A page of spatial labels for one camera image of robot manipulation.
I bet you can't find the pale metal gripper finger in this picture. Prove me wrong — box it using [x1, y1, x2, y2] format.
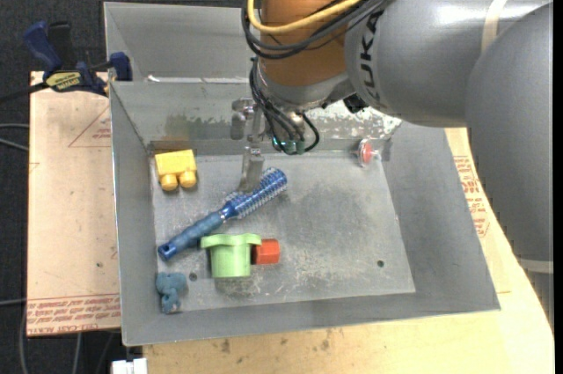
[238, 145, 251, 192]
[245, 146, 266, 192]

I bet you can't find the blue hairbrush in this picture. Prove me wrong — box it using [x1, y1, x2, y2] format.
[157, 167, 289, 262]

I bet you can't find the yellow toy building block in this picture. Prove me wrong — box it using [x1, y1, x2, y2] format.
[154, 149, 199, 192]

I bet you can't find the red hexagonal block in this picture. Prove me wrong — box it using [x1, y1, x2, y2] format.
[252, 238, 282, 267]

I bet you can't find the green flanged plastic cylinder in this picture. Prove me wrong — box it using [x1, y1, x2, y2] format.
[200, 232, 263, 279]

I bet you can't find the grey metal bin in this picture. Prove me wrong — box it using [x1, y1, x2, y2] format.
[103, 1, 501, 348]

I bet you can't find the red and clear small disc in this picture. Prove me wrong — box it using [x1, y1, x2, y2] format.
[356, 138, 376, 168]

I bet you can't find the blue-grey soft toy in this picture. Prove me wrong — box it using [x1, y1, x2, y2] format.
[154, 272, 190, 315]

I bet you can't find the brown cardboard board, red print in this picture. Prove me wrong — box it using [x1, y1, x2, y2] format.
[26, 70, 514, 338]

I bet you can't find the black cylinder on white bracket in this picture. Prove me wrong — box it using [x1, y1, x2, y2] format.
[343, 92, 368, 114]

